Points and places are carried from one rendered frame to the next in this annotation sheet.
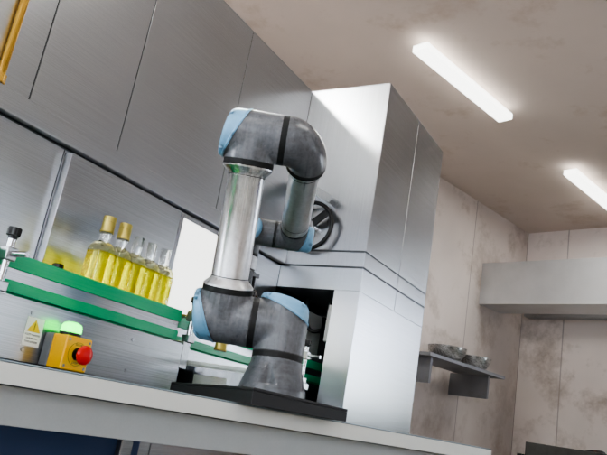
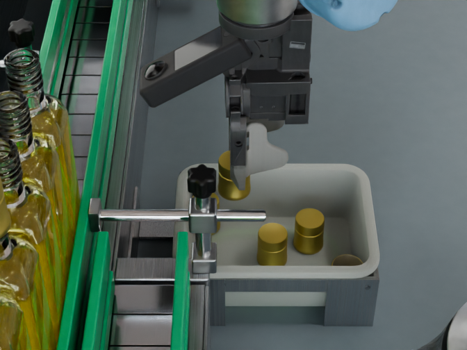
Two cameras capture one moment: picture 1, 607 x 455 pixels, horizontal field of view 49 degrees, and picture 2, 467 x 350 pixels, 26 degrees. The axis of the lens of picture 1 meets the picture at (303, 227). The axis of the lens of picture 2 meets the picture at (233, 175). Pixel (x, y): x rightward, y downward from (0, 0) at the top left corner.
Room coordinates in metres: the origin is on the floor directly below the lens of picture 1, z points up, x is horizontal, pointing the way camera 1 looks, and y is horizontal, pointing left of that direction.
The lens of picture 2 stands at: (1.24, 0.59, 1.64)
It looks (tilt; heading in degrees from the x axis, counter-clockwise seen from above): 43 degrees down; 328
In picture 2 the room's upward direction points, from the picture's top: straight up
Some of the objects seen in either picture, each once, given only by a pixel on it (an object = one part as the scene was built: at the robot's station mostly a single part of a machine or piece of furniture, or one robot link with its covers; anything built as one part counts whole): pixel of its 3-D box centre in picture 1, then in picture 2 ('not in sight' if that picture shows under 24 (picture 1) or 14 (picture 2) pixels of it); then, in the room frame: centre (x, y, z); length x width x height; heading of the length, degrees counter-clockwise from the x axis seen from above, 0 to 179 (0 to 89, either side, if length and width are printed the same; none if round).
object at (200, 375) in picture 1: (219, 385); (249, 246); (1.91, 0.15, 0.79); 0.27 x 0.17 x 0.08; 58
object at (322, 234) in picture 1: (312, 227); not in sight; (2.62, -0.03, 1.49); 0.21 x 0.05 x 0.21; 58
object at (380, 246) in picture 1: (368, 212); not in sight; (2.91, -0.28, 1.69); 0.70 x 0.37 x 0.89; 148
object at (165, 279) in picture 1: (154, 301); (44, 192); (1.92, 0.38, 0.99); 0.06 x 0.06 x 0.21; 59
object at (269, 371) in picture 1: (274, 376); not in sight; (1.55, 0.01, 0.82); 0.15 x 0.15 x 0.10
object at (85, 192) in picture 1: (163, 259); not in sight; (2.11, 0.42, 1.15); 0.90 x 0.03 x 0.34; 148
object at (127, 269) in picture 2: (172, 354); (163, 288); (1.86, 0.29, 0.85); 0.09 x 0.04 x 0.07; 58
